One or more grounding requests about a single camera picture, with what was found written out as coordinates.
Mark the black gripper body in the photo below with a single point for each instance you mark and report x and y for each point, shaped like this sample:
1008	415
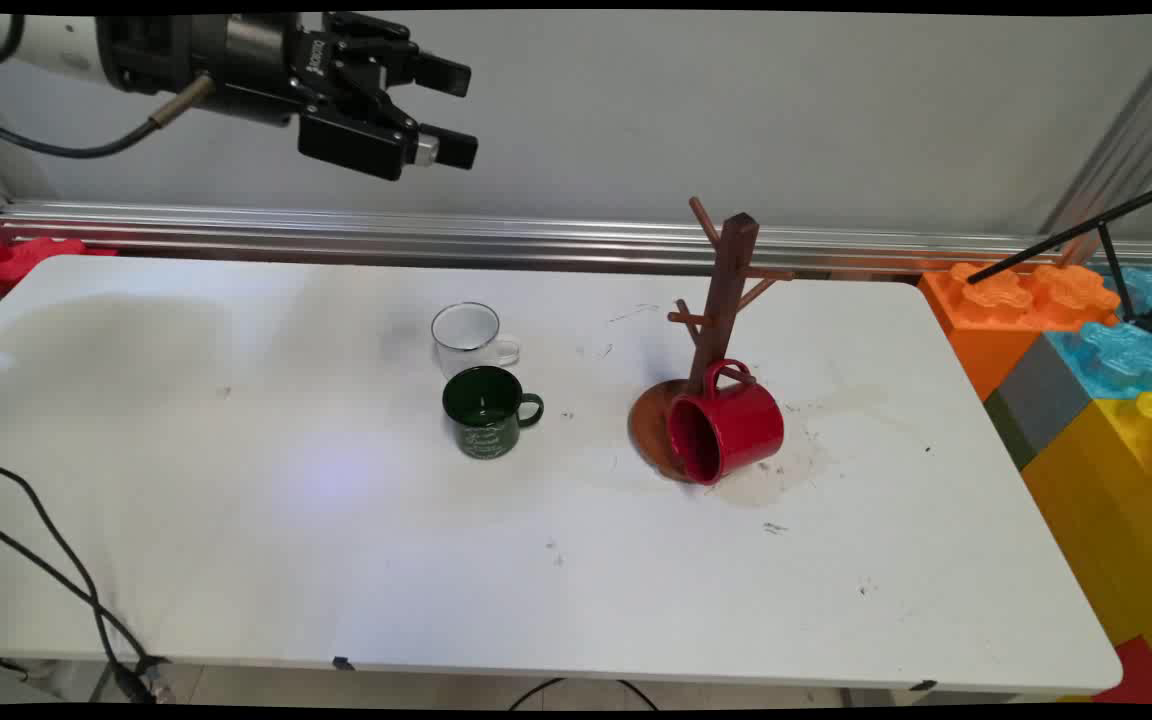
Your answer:
256	60

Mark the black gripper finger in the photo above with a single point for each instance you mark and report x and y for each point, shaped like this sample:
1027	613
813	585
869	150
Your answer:
456	150
436	75

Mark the red enamel mug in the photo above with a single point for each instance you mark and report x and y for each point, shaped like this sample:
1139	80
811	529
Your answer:
746	430

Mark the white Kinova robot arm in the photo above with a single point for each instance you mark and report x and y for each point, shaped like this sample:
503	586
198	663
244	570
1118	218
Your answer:
36	45

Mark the white enamel mug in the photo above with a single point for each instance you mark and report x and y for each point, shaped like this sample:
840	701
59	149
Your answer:
471	330

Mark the dark green enamel mug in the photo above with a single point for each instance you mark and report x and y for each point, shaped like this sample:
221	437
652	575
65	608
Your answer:
486	430

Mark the brown wooden mug tree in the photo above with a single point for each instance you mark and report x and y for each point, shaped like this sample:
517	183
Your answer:
726	280

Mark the orange giant building block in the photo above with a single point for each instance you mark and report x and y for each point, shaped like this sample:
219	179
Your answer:
976	340

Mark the black tripod stand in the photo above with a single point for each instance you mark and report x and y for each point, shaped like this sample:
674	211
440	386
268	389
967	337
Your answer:
1046	243

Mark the grey giant building block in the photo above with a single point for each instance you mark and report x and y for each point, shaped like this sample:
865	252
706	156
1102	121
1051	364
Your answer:
1041	400

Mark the translucent blue building block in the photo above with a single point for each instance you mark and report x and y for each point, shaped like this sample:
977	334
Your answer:
1121	355
1151	285

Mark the yellow giant building block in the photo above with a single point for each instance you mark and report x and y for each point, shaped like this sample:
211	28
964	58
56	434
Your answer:
1106	520

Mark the red giant building block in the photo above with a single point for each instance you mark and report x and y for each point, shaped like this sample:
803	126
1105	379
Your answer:
1141	675

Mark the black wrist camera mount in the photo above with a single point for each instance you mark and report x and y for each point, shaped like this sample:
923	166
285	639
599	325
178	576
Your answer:
351	145

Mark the horizontal aluminium frame rail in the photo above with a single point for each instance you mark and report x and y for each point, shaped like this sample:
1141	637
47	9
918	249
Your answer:
536	240

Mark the slanted aluminium frame post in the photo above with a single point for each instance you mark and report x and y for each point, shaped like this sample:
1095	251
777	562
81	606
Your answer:
1126	140

